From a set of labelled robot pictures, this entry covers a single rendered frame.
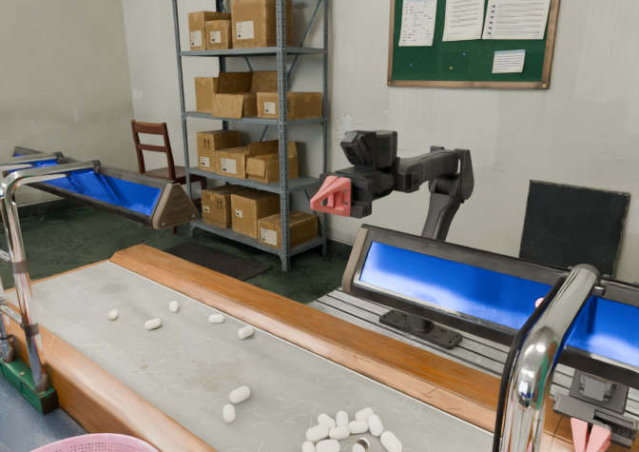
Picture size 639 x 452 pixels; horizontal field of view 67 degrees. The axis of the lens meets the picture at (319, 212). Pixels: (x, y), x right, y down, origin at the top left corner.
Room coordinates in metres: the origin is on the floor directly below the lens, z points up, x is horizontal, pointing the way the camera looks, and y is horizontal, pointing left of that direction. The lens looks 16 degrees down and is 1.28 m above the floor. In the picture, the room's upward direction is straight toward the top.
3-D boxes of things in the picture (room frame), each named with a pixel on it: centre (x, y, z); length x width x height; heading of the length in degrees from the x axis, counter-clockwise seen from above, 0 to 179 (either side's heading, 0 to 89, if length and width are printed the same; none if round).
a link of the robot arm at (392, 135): (0.91, -0.13, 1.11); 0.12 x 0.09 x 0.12; 139
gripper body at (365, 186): (0.85, -0.06, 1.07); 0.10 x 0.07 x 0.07; 49
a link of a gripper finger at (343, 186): (0.80, -0.01, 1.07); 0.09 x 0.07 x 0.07; 139
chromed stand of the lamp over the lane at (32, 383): (0.87, 0.52, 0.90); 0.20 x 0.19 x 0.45; 52
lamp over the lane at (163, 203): (0.93, 0.47, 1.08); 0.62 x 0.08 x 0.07; 52
